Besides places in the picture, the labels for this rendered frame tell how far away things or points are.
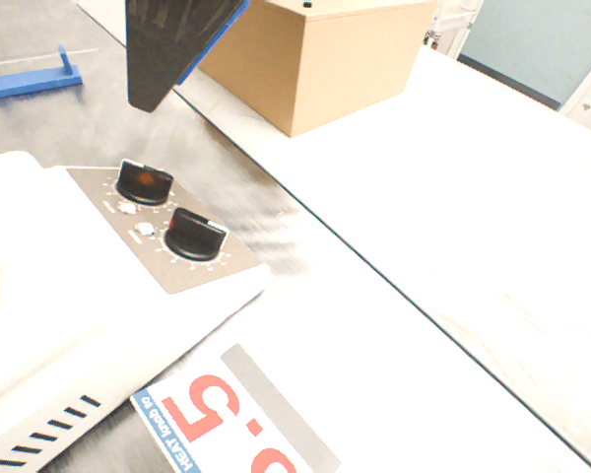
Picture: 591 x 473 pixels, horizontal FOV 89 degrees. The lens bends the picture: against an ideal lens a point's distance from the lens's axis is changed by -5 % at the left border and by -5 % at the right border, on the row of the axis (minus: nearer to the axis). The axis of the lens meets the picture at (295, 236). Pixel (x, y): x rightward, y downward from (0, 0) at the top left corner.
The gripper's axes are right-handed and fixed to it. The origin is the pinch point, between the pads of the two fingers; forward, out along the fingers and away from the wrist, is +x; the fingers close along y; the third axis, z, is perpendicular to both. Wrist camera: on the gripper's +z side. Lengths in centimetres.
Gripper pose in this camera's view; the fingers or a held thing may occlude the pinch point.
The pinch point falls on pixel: (177, 32)
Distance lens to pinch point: 20.8
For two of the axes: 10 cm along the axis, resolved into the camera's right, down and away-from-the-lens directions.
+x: -4.4, 7.9, 4.2
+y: 1.7, 5.4, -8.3
